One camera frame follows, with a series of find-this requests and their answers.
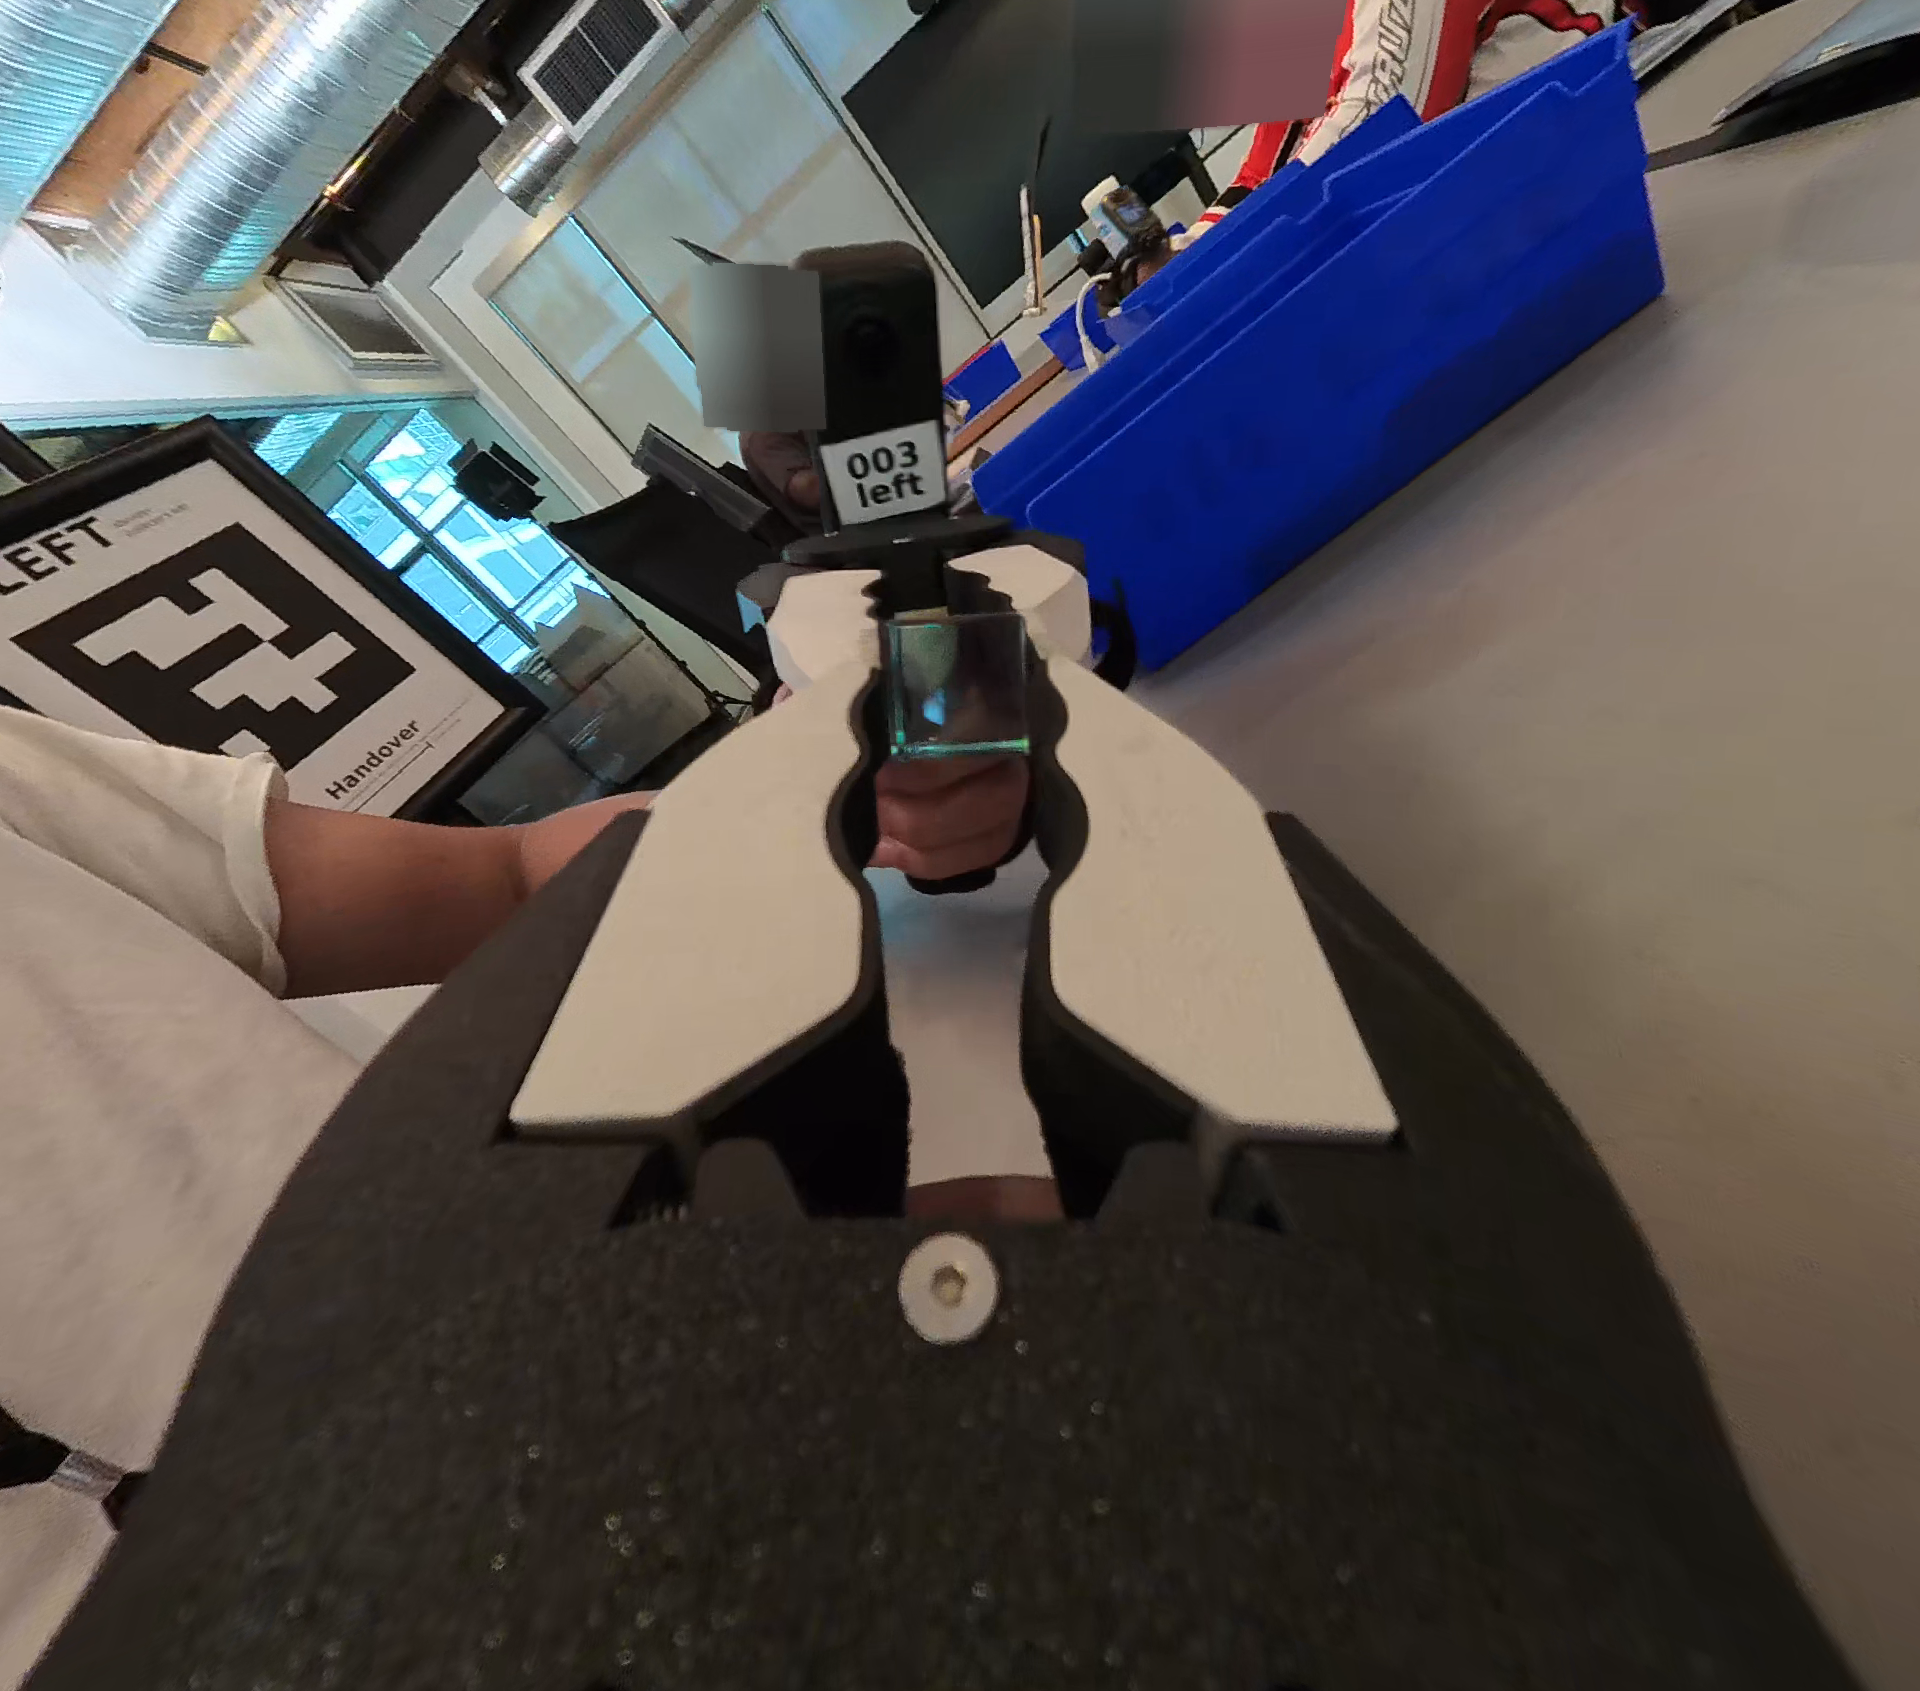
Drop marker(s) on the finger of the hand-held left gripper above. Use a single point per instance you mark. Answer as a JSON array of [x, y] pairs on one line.
[[1043, 595], [819, 633]]

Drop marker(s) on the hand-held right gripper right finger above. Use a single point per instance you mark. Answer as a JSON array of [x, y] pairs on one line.
[[1201, 941]]

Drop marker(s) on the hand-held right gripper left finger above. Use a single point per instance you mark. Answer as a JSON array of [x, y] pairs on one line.
[[704, 941]]

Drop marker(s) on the clear glass cube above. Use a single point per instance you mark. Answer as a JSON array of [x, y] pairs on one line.
[[960, 685]]

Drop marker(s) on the person's left forearm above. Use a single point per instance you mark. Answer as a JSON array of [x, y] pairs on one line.
[[434, 887]]

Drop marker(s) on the small blue bin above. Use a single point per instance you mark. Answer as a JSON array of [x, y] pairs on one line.
[[1148, 317], [1004, 385]]

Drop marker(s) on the white upright stick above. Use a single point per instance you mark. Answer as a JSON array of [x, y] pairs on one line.
[[1029, 250]]

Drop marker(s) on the white air vent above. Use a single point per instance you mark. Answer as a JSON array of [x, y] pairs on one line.
[[600, 48]]

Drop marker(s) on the framed black-white marker sign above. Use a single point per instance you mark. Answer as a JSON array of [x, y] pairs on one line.
[[194, 641]]

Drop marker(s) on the dark flat mat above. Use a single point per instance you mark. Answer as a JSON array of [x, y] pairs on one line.
[[1830, 56]]

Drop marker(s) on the black wall screen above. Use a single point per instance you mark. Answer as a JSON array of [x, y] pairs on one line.
[[960, 160]]

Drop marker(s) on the small action camera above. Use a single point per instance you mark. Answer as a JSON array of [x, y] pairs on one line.
[[1124, 228]]

